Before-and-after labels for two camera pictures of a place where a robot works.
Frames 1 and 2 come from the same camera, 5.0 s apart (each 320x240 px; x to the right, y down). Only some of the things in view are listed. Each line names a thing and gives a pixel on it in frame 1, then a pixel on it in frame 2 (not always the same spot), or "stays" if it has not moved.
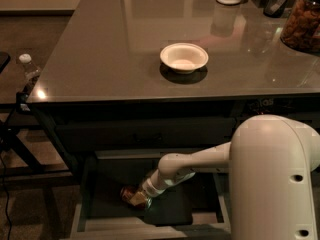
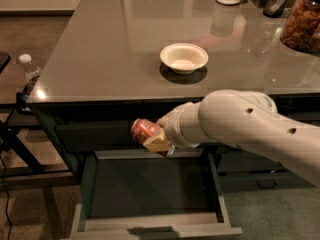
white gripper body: x=147 y=185 -> x=173 y=128
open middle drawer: x=196 y=208 stays
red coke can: x=127 y=193 -> x=142 y=129
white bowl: x=184 y=58 stays
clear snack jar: x=301 y=27 stays
